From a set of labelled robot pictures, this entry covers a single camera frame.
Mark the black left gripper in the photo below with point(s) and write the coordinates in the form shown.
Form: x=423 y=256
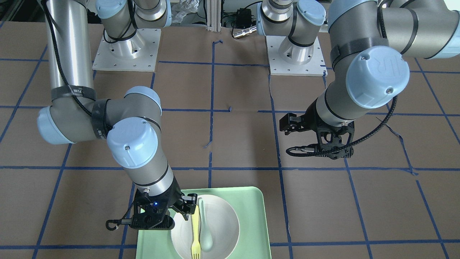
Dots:
x=311 y=119

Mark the silver metal cylinder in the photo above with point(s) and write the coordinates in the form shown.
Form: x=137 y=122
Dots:
x=244 y=32

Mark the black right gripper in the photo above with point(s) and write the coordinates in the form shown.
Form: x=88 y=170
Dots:
x=175 y=200

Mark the mint green tray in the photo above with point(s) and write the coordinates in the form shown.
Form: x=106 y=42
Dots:
x=253 y=241

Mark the black power adapter box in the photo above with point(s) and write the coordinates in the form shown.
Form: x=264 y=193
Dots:
x=243 y=17

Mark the yellow plastic fork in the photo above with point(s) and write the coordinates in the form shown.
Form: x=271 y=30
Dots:
x=195 y=223

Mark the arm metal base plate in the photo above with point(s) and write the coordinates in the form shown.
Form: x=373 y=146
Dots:
x=137 y=54
x=296 y=57

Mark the crumpled clear plastic bag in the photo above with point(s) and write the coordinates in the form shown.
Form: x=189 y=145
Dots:
x=181 y=8

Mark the aluminium frame post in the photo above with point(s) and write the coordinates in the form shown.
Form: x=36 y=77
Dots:
x=213 y=11

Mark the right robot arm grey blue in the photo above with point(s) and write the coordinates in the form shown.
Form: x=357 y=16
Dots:
x=131 y=125

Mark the pale green plastic spoon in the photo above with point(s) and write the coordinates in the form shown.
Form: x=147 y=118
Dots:
x=206 y=238

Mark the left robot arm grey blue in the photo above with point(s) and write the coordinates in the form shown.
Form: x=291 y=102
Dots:
x=368 y=46

